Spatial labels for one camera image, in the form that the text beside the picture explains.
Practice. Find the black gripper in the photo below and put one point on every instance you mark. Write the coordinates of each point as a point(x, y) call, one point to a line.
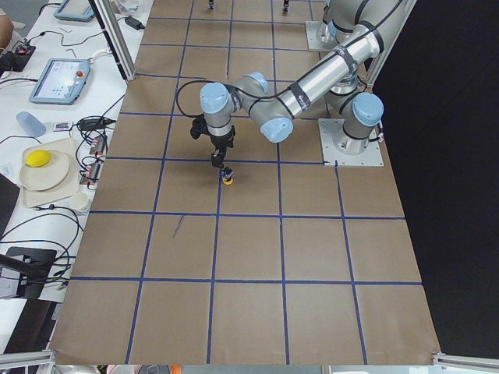
point(221, 142)

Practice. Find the white paper cup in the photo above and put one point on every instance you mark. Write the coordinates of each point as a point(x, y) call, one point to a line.
point(80, 202)

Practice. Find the beige tray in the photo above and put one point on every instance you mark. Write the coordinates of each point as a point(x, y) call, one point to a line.
point(69, 185)

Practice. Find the black power adapter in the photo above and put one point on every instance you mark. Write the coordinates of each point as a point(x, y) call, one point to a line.
point(134, 23)

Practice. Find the blue teach pendant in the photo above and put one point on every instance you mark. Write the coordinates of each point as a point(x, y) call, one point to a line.
point(74, 10)
point(61, 82)

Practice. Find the yellow lemon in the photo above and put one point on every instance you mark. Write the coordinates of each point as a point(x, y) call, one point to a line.
point(38, 158)

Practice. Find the beige plate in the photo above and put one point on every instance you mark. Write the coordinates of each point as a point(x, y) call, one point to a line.
point(48, 176)

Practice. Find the blue plastic cup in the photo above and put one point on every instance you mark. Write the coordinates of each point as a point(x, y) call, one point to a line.
point(30, 124)

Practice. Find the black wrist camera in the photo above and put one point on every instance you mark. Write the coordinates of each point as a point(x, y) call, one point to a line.
point(199, 127)

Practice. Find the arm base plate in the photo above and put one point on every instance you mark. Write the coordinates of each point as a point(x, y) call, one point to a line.
point(318, 36)
point(340, 150)

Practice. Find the aluminium frame post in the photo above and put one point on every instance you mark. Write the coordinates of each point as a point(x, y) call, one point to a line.
point(112, 33)

